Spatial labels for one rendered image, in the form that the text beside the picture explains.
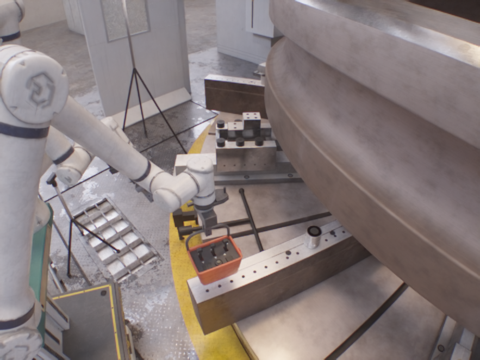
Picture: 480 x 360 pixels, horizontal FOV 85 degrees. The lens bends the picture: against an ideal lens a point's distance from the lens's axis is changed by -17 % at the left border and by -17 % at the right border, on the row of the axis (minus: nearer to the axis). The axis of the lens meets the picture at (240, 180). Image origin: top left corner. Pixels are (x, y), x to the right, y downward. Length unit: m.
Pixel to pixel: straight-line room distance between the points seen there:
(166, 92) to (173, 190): 3.55
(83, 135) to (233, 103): 2.67
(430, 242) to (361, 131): 0.57
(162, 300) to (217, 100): 2.17
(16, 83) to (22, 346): 0.59
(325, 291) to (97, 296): 1.37
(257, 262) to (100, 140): 0.97
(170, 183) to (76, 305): 1.25
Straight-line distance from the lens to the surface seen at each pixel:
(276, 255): 1.55
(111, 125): 1.14
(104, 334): 1.87
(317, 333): 1.79
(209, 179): 1.02
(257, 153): 2.27
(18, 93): 0.56
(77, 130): 0.83
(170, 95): 4.46
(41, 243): 1.35
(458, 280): 1.27
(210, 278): 1.29
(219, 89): 3.37
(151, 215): 2.75
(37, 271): 1.27
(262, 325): 1.77
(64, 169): 1.11
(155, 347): 2.11
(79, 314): 1.99
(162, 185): 0.97
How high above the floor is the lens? 1.93
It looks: 40 degrees down
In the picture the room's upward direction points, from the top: straight up
